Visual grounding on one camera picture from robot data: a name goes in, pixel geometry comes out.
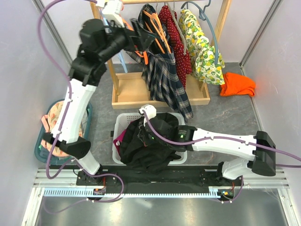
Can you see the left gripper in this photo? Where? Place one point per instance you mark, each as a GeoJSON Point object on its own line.
{"type": "Point", "coordinates": [140, 39]}

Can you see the light blue hanger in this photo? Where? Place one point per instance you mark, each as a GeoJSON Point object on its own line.
{"type": "Point", "coordinates": [119, 55]}

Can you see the navy plaid skirt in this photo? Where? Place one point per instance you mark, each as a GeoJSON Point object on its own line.
{"type": "Point", "coordinates": [159, 73]}

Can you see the magenta pleated skirt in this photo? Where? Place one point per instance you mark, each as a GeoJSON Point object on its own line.
{"type": "Point", "coordinates": [117, 142]}

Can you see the black skirt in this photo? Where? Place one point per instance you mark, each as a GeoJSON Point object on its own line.
{"type": "Point", "coordinates": [138, 153]}

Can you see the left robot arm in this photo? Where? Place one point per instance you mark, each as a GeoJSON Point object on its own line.
{"type": "Point", "coordinates": [99, 43]}

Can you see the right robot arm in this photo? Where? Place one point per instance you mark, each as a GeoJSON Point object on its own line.
{"type": "Point", "coordinates": [253, 152]}

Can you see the red polka dot garment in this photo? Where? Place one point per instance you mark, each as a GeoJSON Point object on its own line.
{"type": "Point", "coordinates": [182, 58]}

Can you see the wooden clothes rack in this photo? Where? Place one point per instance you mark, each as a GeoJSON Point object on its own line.
{"type": "Point", "coordinates": [130, 91]}

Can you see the lemon print garment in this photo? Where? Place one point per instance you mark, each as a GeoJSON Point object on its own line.
{"type": "Point", "coordinates": [206, 65]}

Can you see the white plastic laundry basket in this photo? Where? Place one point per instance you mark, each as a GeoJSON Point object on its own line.
{"type": "Point", "coordinates": [122, 122]}

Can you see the orange cloth on floor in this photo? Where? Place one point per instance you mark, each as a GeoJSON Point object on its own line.
{"type": "Point", "coordinates": [236, 84]}

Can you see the floral tulip cloth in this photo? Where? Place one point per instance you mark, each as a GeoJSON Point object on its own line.
{"type": "Point", "coordinates": [49, 121]}

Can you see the teal plastic tub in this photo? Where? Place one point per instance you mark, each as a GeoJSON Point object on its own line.
{"type": "Point", "coordinates": [42, 148]}

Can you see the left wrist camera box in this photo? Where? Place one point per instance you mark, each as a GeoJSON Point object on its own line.
{"type": "Point", "coordinates": [110, 10]}

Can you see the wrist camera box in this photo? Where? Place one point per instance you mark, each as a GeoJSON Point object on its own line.
{"type": "Point", "coordinates": [149, 110]}
{"type": "Point", "coordinates": [110, 10]}

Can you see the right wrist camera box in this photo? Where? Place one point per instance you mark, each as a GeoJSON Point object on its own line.
{"type": "Point", "coordinates": [149, 110]}

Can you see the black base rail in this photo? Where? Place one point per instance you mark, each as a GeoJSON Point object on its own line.
{"type": "Point", "coordinates": [174, 179]}

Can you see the white slotted cable duct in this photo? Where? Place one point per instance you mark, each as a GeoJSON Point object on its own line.
{"type": "Point", "coordinates": [93, 193]}

